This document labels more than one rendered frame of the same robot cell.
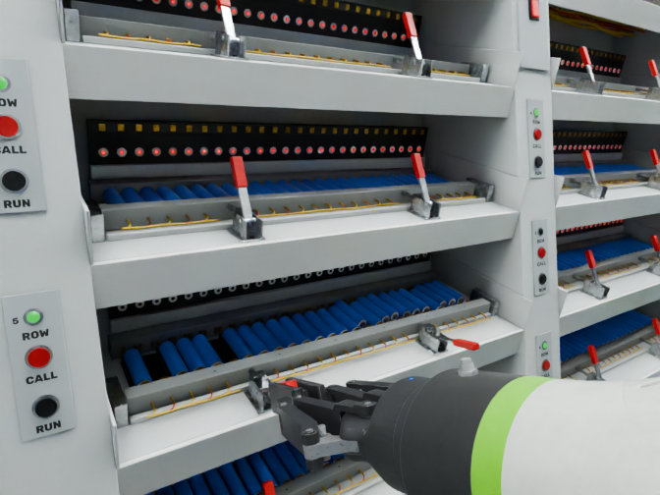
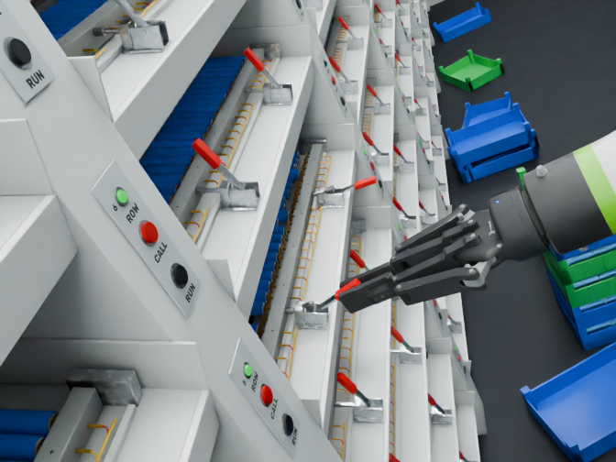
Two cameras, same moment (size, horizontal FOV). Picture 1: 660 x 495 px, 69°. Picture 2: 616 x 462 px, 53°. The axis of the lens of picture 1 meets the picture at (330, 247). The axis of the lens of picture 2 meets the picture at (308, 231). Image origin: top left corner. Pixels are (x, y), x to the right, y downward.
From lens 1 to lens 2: 0.48 m
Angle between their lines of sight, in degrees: 41
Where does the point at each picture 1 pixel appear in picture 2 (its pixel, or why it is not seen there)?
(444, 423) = (567, 200)
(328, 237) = (279, 163)
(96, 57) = (128, 118)
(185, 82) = (163, 95)
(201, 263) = (258, 247)
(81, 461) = (312, 443)
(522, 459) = not seen: outside the picture
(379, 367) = (331, 242)
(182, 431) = (311, 379)
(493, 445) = (604, 189)
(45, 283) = (233, 340)
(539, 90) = not seen: outside the picture
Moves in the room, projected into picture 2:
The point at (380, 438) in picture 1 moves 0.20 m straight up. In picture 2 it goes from (517, 238) to (457, 60)
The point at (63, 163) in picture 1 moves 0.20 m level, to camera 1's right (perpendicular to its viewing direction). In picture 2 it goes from (180, 235) to (323, 99)
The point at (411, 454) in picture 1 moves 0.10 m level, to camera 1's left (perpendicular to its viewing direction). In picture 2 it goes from (555, 226) to (511, 299)
